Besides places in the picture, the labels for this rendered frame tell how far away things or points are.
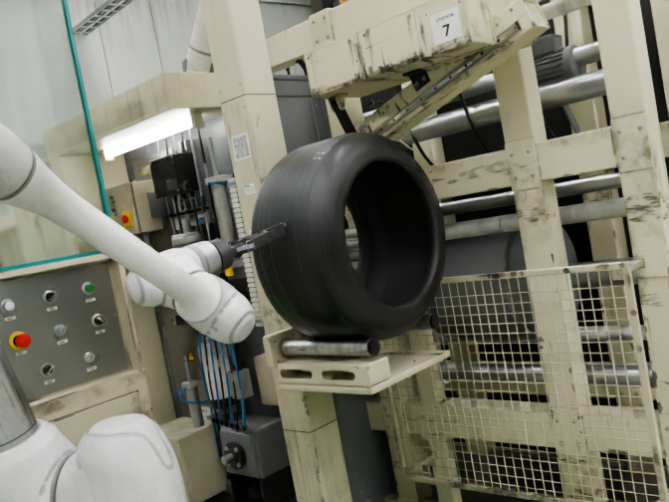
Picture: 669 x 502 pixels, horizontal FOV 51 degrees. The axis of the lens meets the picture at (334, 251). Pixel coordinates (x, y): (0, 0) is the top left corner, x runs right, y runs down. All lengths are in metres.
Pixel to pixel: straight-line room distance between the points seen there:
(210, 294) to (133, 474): 0.37
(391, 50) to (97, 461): 1.39
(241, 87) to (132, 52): 10.41
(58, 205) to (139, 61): 11.33
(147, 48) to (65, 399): 10.84
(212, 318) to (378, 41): 1.07
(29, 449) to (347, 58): 1.44
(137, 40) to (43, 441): 11.54
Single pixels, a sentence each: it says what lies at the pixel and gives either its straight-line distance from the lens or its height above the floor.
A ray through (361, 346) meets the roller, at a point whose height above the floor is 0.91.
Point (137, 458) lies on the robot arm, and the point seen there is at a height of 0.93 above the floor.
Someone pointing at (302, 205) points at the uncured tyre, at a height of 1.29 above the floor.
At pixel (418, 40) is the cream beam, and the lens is 2.06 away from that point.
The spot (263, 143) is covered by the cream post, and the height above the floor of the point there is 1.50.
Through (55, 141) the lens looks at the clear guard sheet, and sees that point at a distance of 2.23.
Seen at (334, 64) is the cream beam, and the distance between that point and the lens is 2.25.
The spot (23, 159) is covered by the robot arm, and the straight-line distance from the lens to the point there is 1.18.
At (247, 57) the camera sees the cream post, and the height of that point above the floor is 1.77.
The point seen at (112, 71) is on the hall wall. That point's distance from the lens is 12.27.
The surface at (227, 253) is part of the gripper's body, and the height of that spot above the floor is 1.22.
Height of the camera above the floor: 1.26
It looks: 3 degrees down
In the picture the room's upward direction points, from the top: 11 degrees counter-clockwise
